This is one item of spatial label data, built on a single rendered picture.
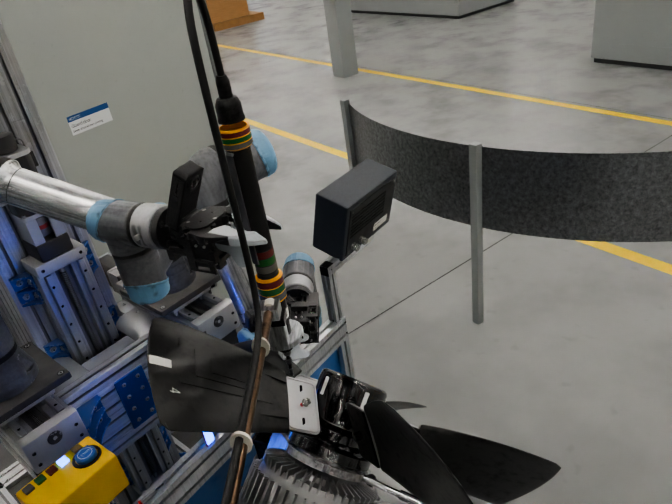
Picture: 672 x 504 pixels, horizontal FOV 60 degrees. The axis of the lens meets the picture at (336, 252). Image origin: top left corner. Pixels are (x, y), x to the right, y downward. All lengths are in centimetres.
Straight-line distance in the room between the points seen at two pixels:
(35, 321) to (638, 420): 221
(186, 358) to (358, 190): 89
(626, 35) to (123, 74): 554
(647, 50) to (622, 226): 459
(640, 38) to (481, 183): 466
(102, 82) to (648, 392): 267
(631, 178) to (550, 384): 94
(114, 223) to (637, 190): 207
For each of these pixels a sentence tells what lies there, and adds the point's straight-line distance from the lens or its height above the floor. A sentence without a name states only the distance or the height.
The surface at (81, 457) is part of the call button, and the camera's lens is 128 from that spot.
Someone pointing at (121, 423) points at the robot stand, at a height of 77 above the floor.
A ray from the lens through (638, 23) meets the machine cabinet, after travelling 711.
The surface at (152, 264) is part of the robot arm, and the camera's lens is 106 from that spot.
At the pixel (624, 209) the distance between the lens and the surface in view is 264.
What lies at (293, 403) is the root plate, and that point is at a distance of 94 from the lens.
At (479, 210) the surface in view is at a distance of 271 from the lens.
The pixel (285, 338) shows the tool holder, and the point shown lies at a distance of 93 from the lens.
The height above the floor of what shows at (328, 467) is 118.
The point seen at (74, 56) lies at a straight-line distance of 273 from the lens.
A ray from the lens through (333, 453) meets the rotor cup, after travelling 95.
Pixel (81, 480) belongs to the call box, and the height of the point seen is 107.
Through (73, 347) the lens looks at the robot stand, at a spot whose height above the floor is 98.
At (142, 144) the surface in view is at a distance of 292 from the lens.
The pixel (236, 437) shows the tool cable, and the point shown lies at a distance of 69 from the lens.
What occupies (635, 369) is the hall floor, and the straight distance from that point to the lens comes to 292.
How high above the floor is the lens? 192
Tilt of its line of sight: 31 degrees down
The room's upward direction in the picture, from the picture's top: 9 degrees counter-clockwise
